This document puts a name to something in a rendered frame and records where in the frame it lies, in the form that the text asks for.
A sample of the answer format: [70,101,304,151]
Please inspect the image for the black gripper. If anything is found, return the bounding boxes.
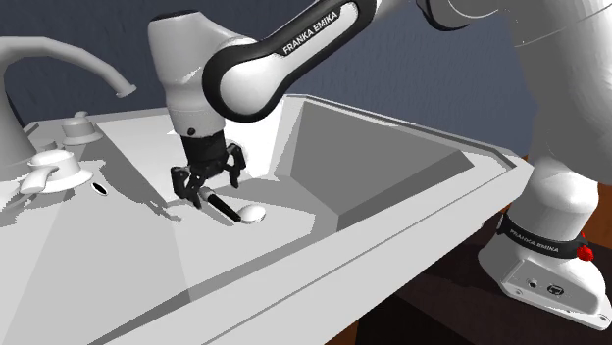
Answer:
[170,130,248,210]

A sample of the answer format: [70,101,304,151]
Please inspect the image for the white curved faucet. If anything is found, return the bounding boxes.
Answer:
[0,36,138,167]

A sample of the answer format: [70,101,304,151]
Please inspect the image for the white round sink knob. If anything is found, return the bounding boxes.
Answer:
[61,110,104,146]

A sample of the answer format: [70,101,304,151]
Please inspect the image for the white spoon with black handle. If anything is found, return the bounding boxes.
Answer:
[199,186,267,225]

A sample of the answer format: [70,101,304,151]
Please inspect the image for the dark robot stand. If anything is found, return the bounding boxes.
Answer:
[325,210,612,345]

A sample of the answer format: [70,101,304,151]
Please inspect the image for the white faucet lever handle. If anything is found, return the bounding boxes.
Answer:
[19,149,95,196]

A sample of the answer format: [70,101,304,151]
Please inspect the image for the white double sink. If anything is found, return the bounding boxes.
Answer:
[0,92,536,345]

